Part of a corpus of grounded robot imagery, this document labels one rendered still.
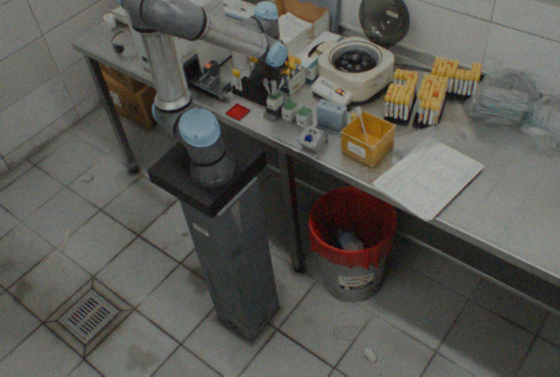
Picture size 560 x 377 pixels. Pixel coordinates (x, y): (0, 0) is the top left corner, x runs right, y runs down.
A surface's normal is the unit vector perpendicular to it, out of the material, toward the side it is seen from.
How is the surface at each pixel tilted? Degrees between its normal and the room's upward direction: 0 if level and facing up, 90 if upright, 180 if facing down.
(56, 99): 90
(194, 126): 9
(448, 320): 0
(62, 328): 0
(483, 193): 0
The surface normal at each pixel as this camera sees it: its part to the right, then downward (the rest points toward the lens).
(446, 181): -0.09, -0.68
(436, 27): -0.62, 0.61
